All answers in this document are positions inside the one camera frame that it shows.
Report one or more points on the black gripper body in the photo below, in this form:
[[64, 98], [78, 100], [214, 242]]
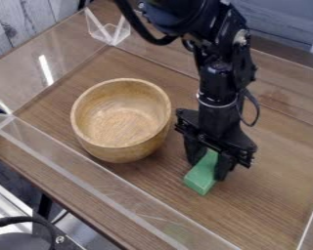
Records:
[[215, 125]]

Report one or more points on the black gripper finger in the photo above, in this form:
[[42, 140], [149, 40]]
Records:
[[195, 149], [226, 165]]

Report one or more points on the green rectangular block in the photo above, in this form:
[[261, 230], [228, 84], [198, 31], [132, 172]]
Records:
[[200, 178]]

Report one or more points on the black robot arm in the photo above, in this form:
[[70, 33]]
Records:
[[215, 33]]

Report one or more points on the brown wooden bowl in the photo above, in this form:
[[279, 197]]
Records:
[[121, 118]]

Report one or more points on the black table leg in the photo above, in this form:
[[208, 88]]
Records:
[[45, 206]]

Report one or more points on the clear acrylic enclosure wall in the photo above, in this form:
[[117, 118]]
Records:
[[137, 202]]

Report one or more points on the black metal bracket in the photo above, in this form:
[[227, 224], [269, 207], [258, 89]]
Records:
[[64, 242]]

